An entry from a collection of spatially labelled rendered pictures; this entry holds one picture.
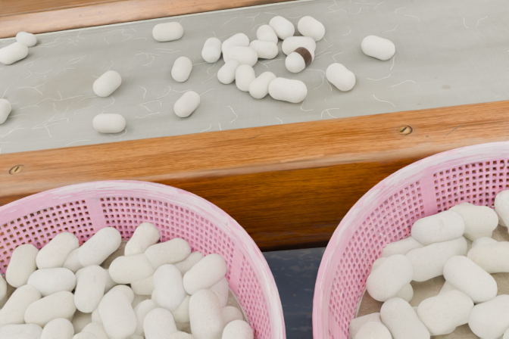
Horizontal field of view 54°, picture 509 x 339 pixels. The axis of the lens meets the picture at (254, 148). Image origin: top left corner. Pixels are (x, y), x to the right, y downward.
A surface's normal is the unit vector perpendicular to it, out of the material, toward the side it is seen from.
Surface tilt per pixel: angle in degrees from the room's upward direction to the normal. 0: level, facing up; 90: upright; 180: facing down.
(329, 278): 75
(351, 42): 0
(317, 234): 90
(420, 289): 0
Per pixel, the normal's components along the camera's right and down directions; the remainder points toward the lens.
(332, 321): 0.89, -0.25
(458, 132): -0.14, -0.78
